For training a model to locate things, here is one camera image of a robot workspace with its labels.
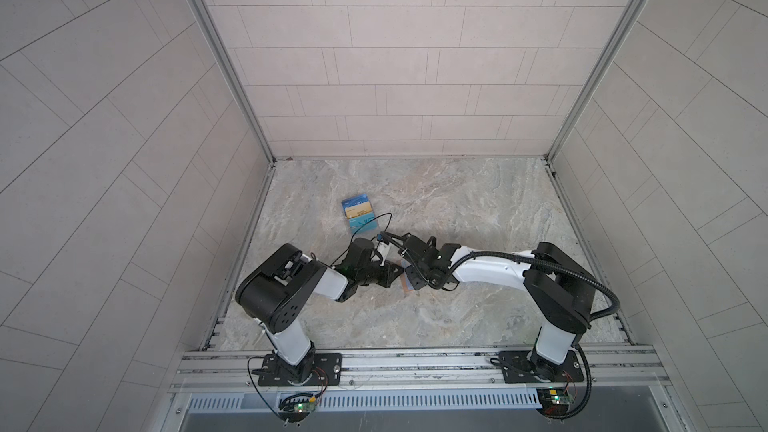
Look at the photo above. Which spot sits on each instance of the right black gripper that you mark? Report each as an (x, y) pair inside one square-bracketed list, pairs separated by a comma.
[(413, 281)]

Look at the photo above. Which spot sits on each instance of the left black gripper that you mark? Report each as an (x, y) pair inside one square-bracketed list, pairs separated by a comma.
[(386, 278)]

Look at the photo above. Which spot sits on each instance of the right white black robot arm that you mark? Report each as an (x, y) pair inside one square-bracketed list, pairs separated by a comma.
[(568, 297)]

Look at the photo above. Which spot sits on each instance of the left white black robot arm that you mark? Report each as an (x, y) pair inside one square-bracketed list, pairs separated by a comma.
[(277, 290)]

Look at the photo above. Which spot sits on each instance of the teal card on table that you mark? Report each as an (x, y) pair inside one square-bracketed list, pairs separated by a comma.
[(369, 228)]

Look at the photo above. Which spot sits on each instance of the gold beige card on table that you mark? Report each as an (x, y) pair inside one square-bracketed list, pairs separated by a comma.
[(359, 212)]

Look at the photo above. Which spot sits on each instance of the blue VIP card on table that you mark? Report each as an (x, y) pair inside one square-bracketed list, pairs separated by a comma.
[(359, 202)]

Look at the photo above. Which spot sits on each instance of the left green circuit board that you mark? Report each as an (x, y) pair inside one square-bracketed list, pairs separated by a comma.
[(300, 403)]

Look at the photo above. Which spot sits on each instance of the green circuit board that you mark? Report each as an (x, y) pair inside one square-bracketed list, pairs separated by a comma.
[(554, 402), (300, 403)]

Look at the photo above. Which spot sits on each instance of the right green circuit board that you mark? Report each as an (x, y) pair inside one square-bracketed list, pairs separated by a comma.
[(554, 402)]

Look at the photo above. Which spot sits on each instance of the white ventilation grille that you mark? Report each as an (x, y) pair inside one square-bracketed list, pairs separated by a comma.
[(374, 400)]

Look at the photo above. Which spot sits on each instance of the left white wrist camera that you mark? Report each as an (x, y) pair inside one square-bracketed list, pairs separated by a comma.
[(382, 247)]

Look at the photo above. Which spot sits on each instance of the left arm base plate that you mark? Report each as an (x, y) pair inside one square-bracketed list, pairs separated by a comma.
[(316, 369)]

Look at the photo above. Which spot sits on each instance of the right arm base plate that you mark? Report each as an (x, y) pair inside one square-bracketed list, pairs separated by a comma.
[(528, 367)]

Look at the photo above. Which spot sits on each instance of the aluminium mounting rail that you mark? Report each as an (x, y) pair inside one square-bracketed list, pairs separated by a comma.
[(420, 368)]

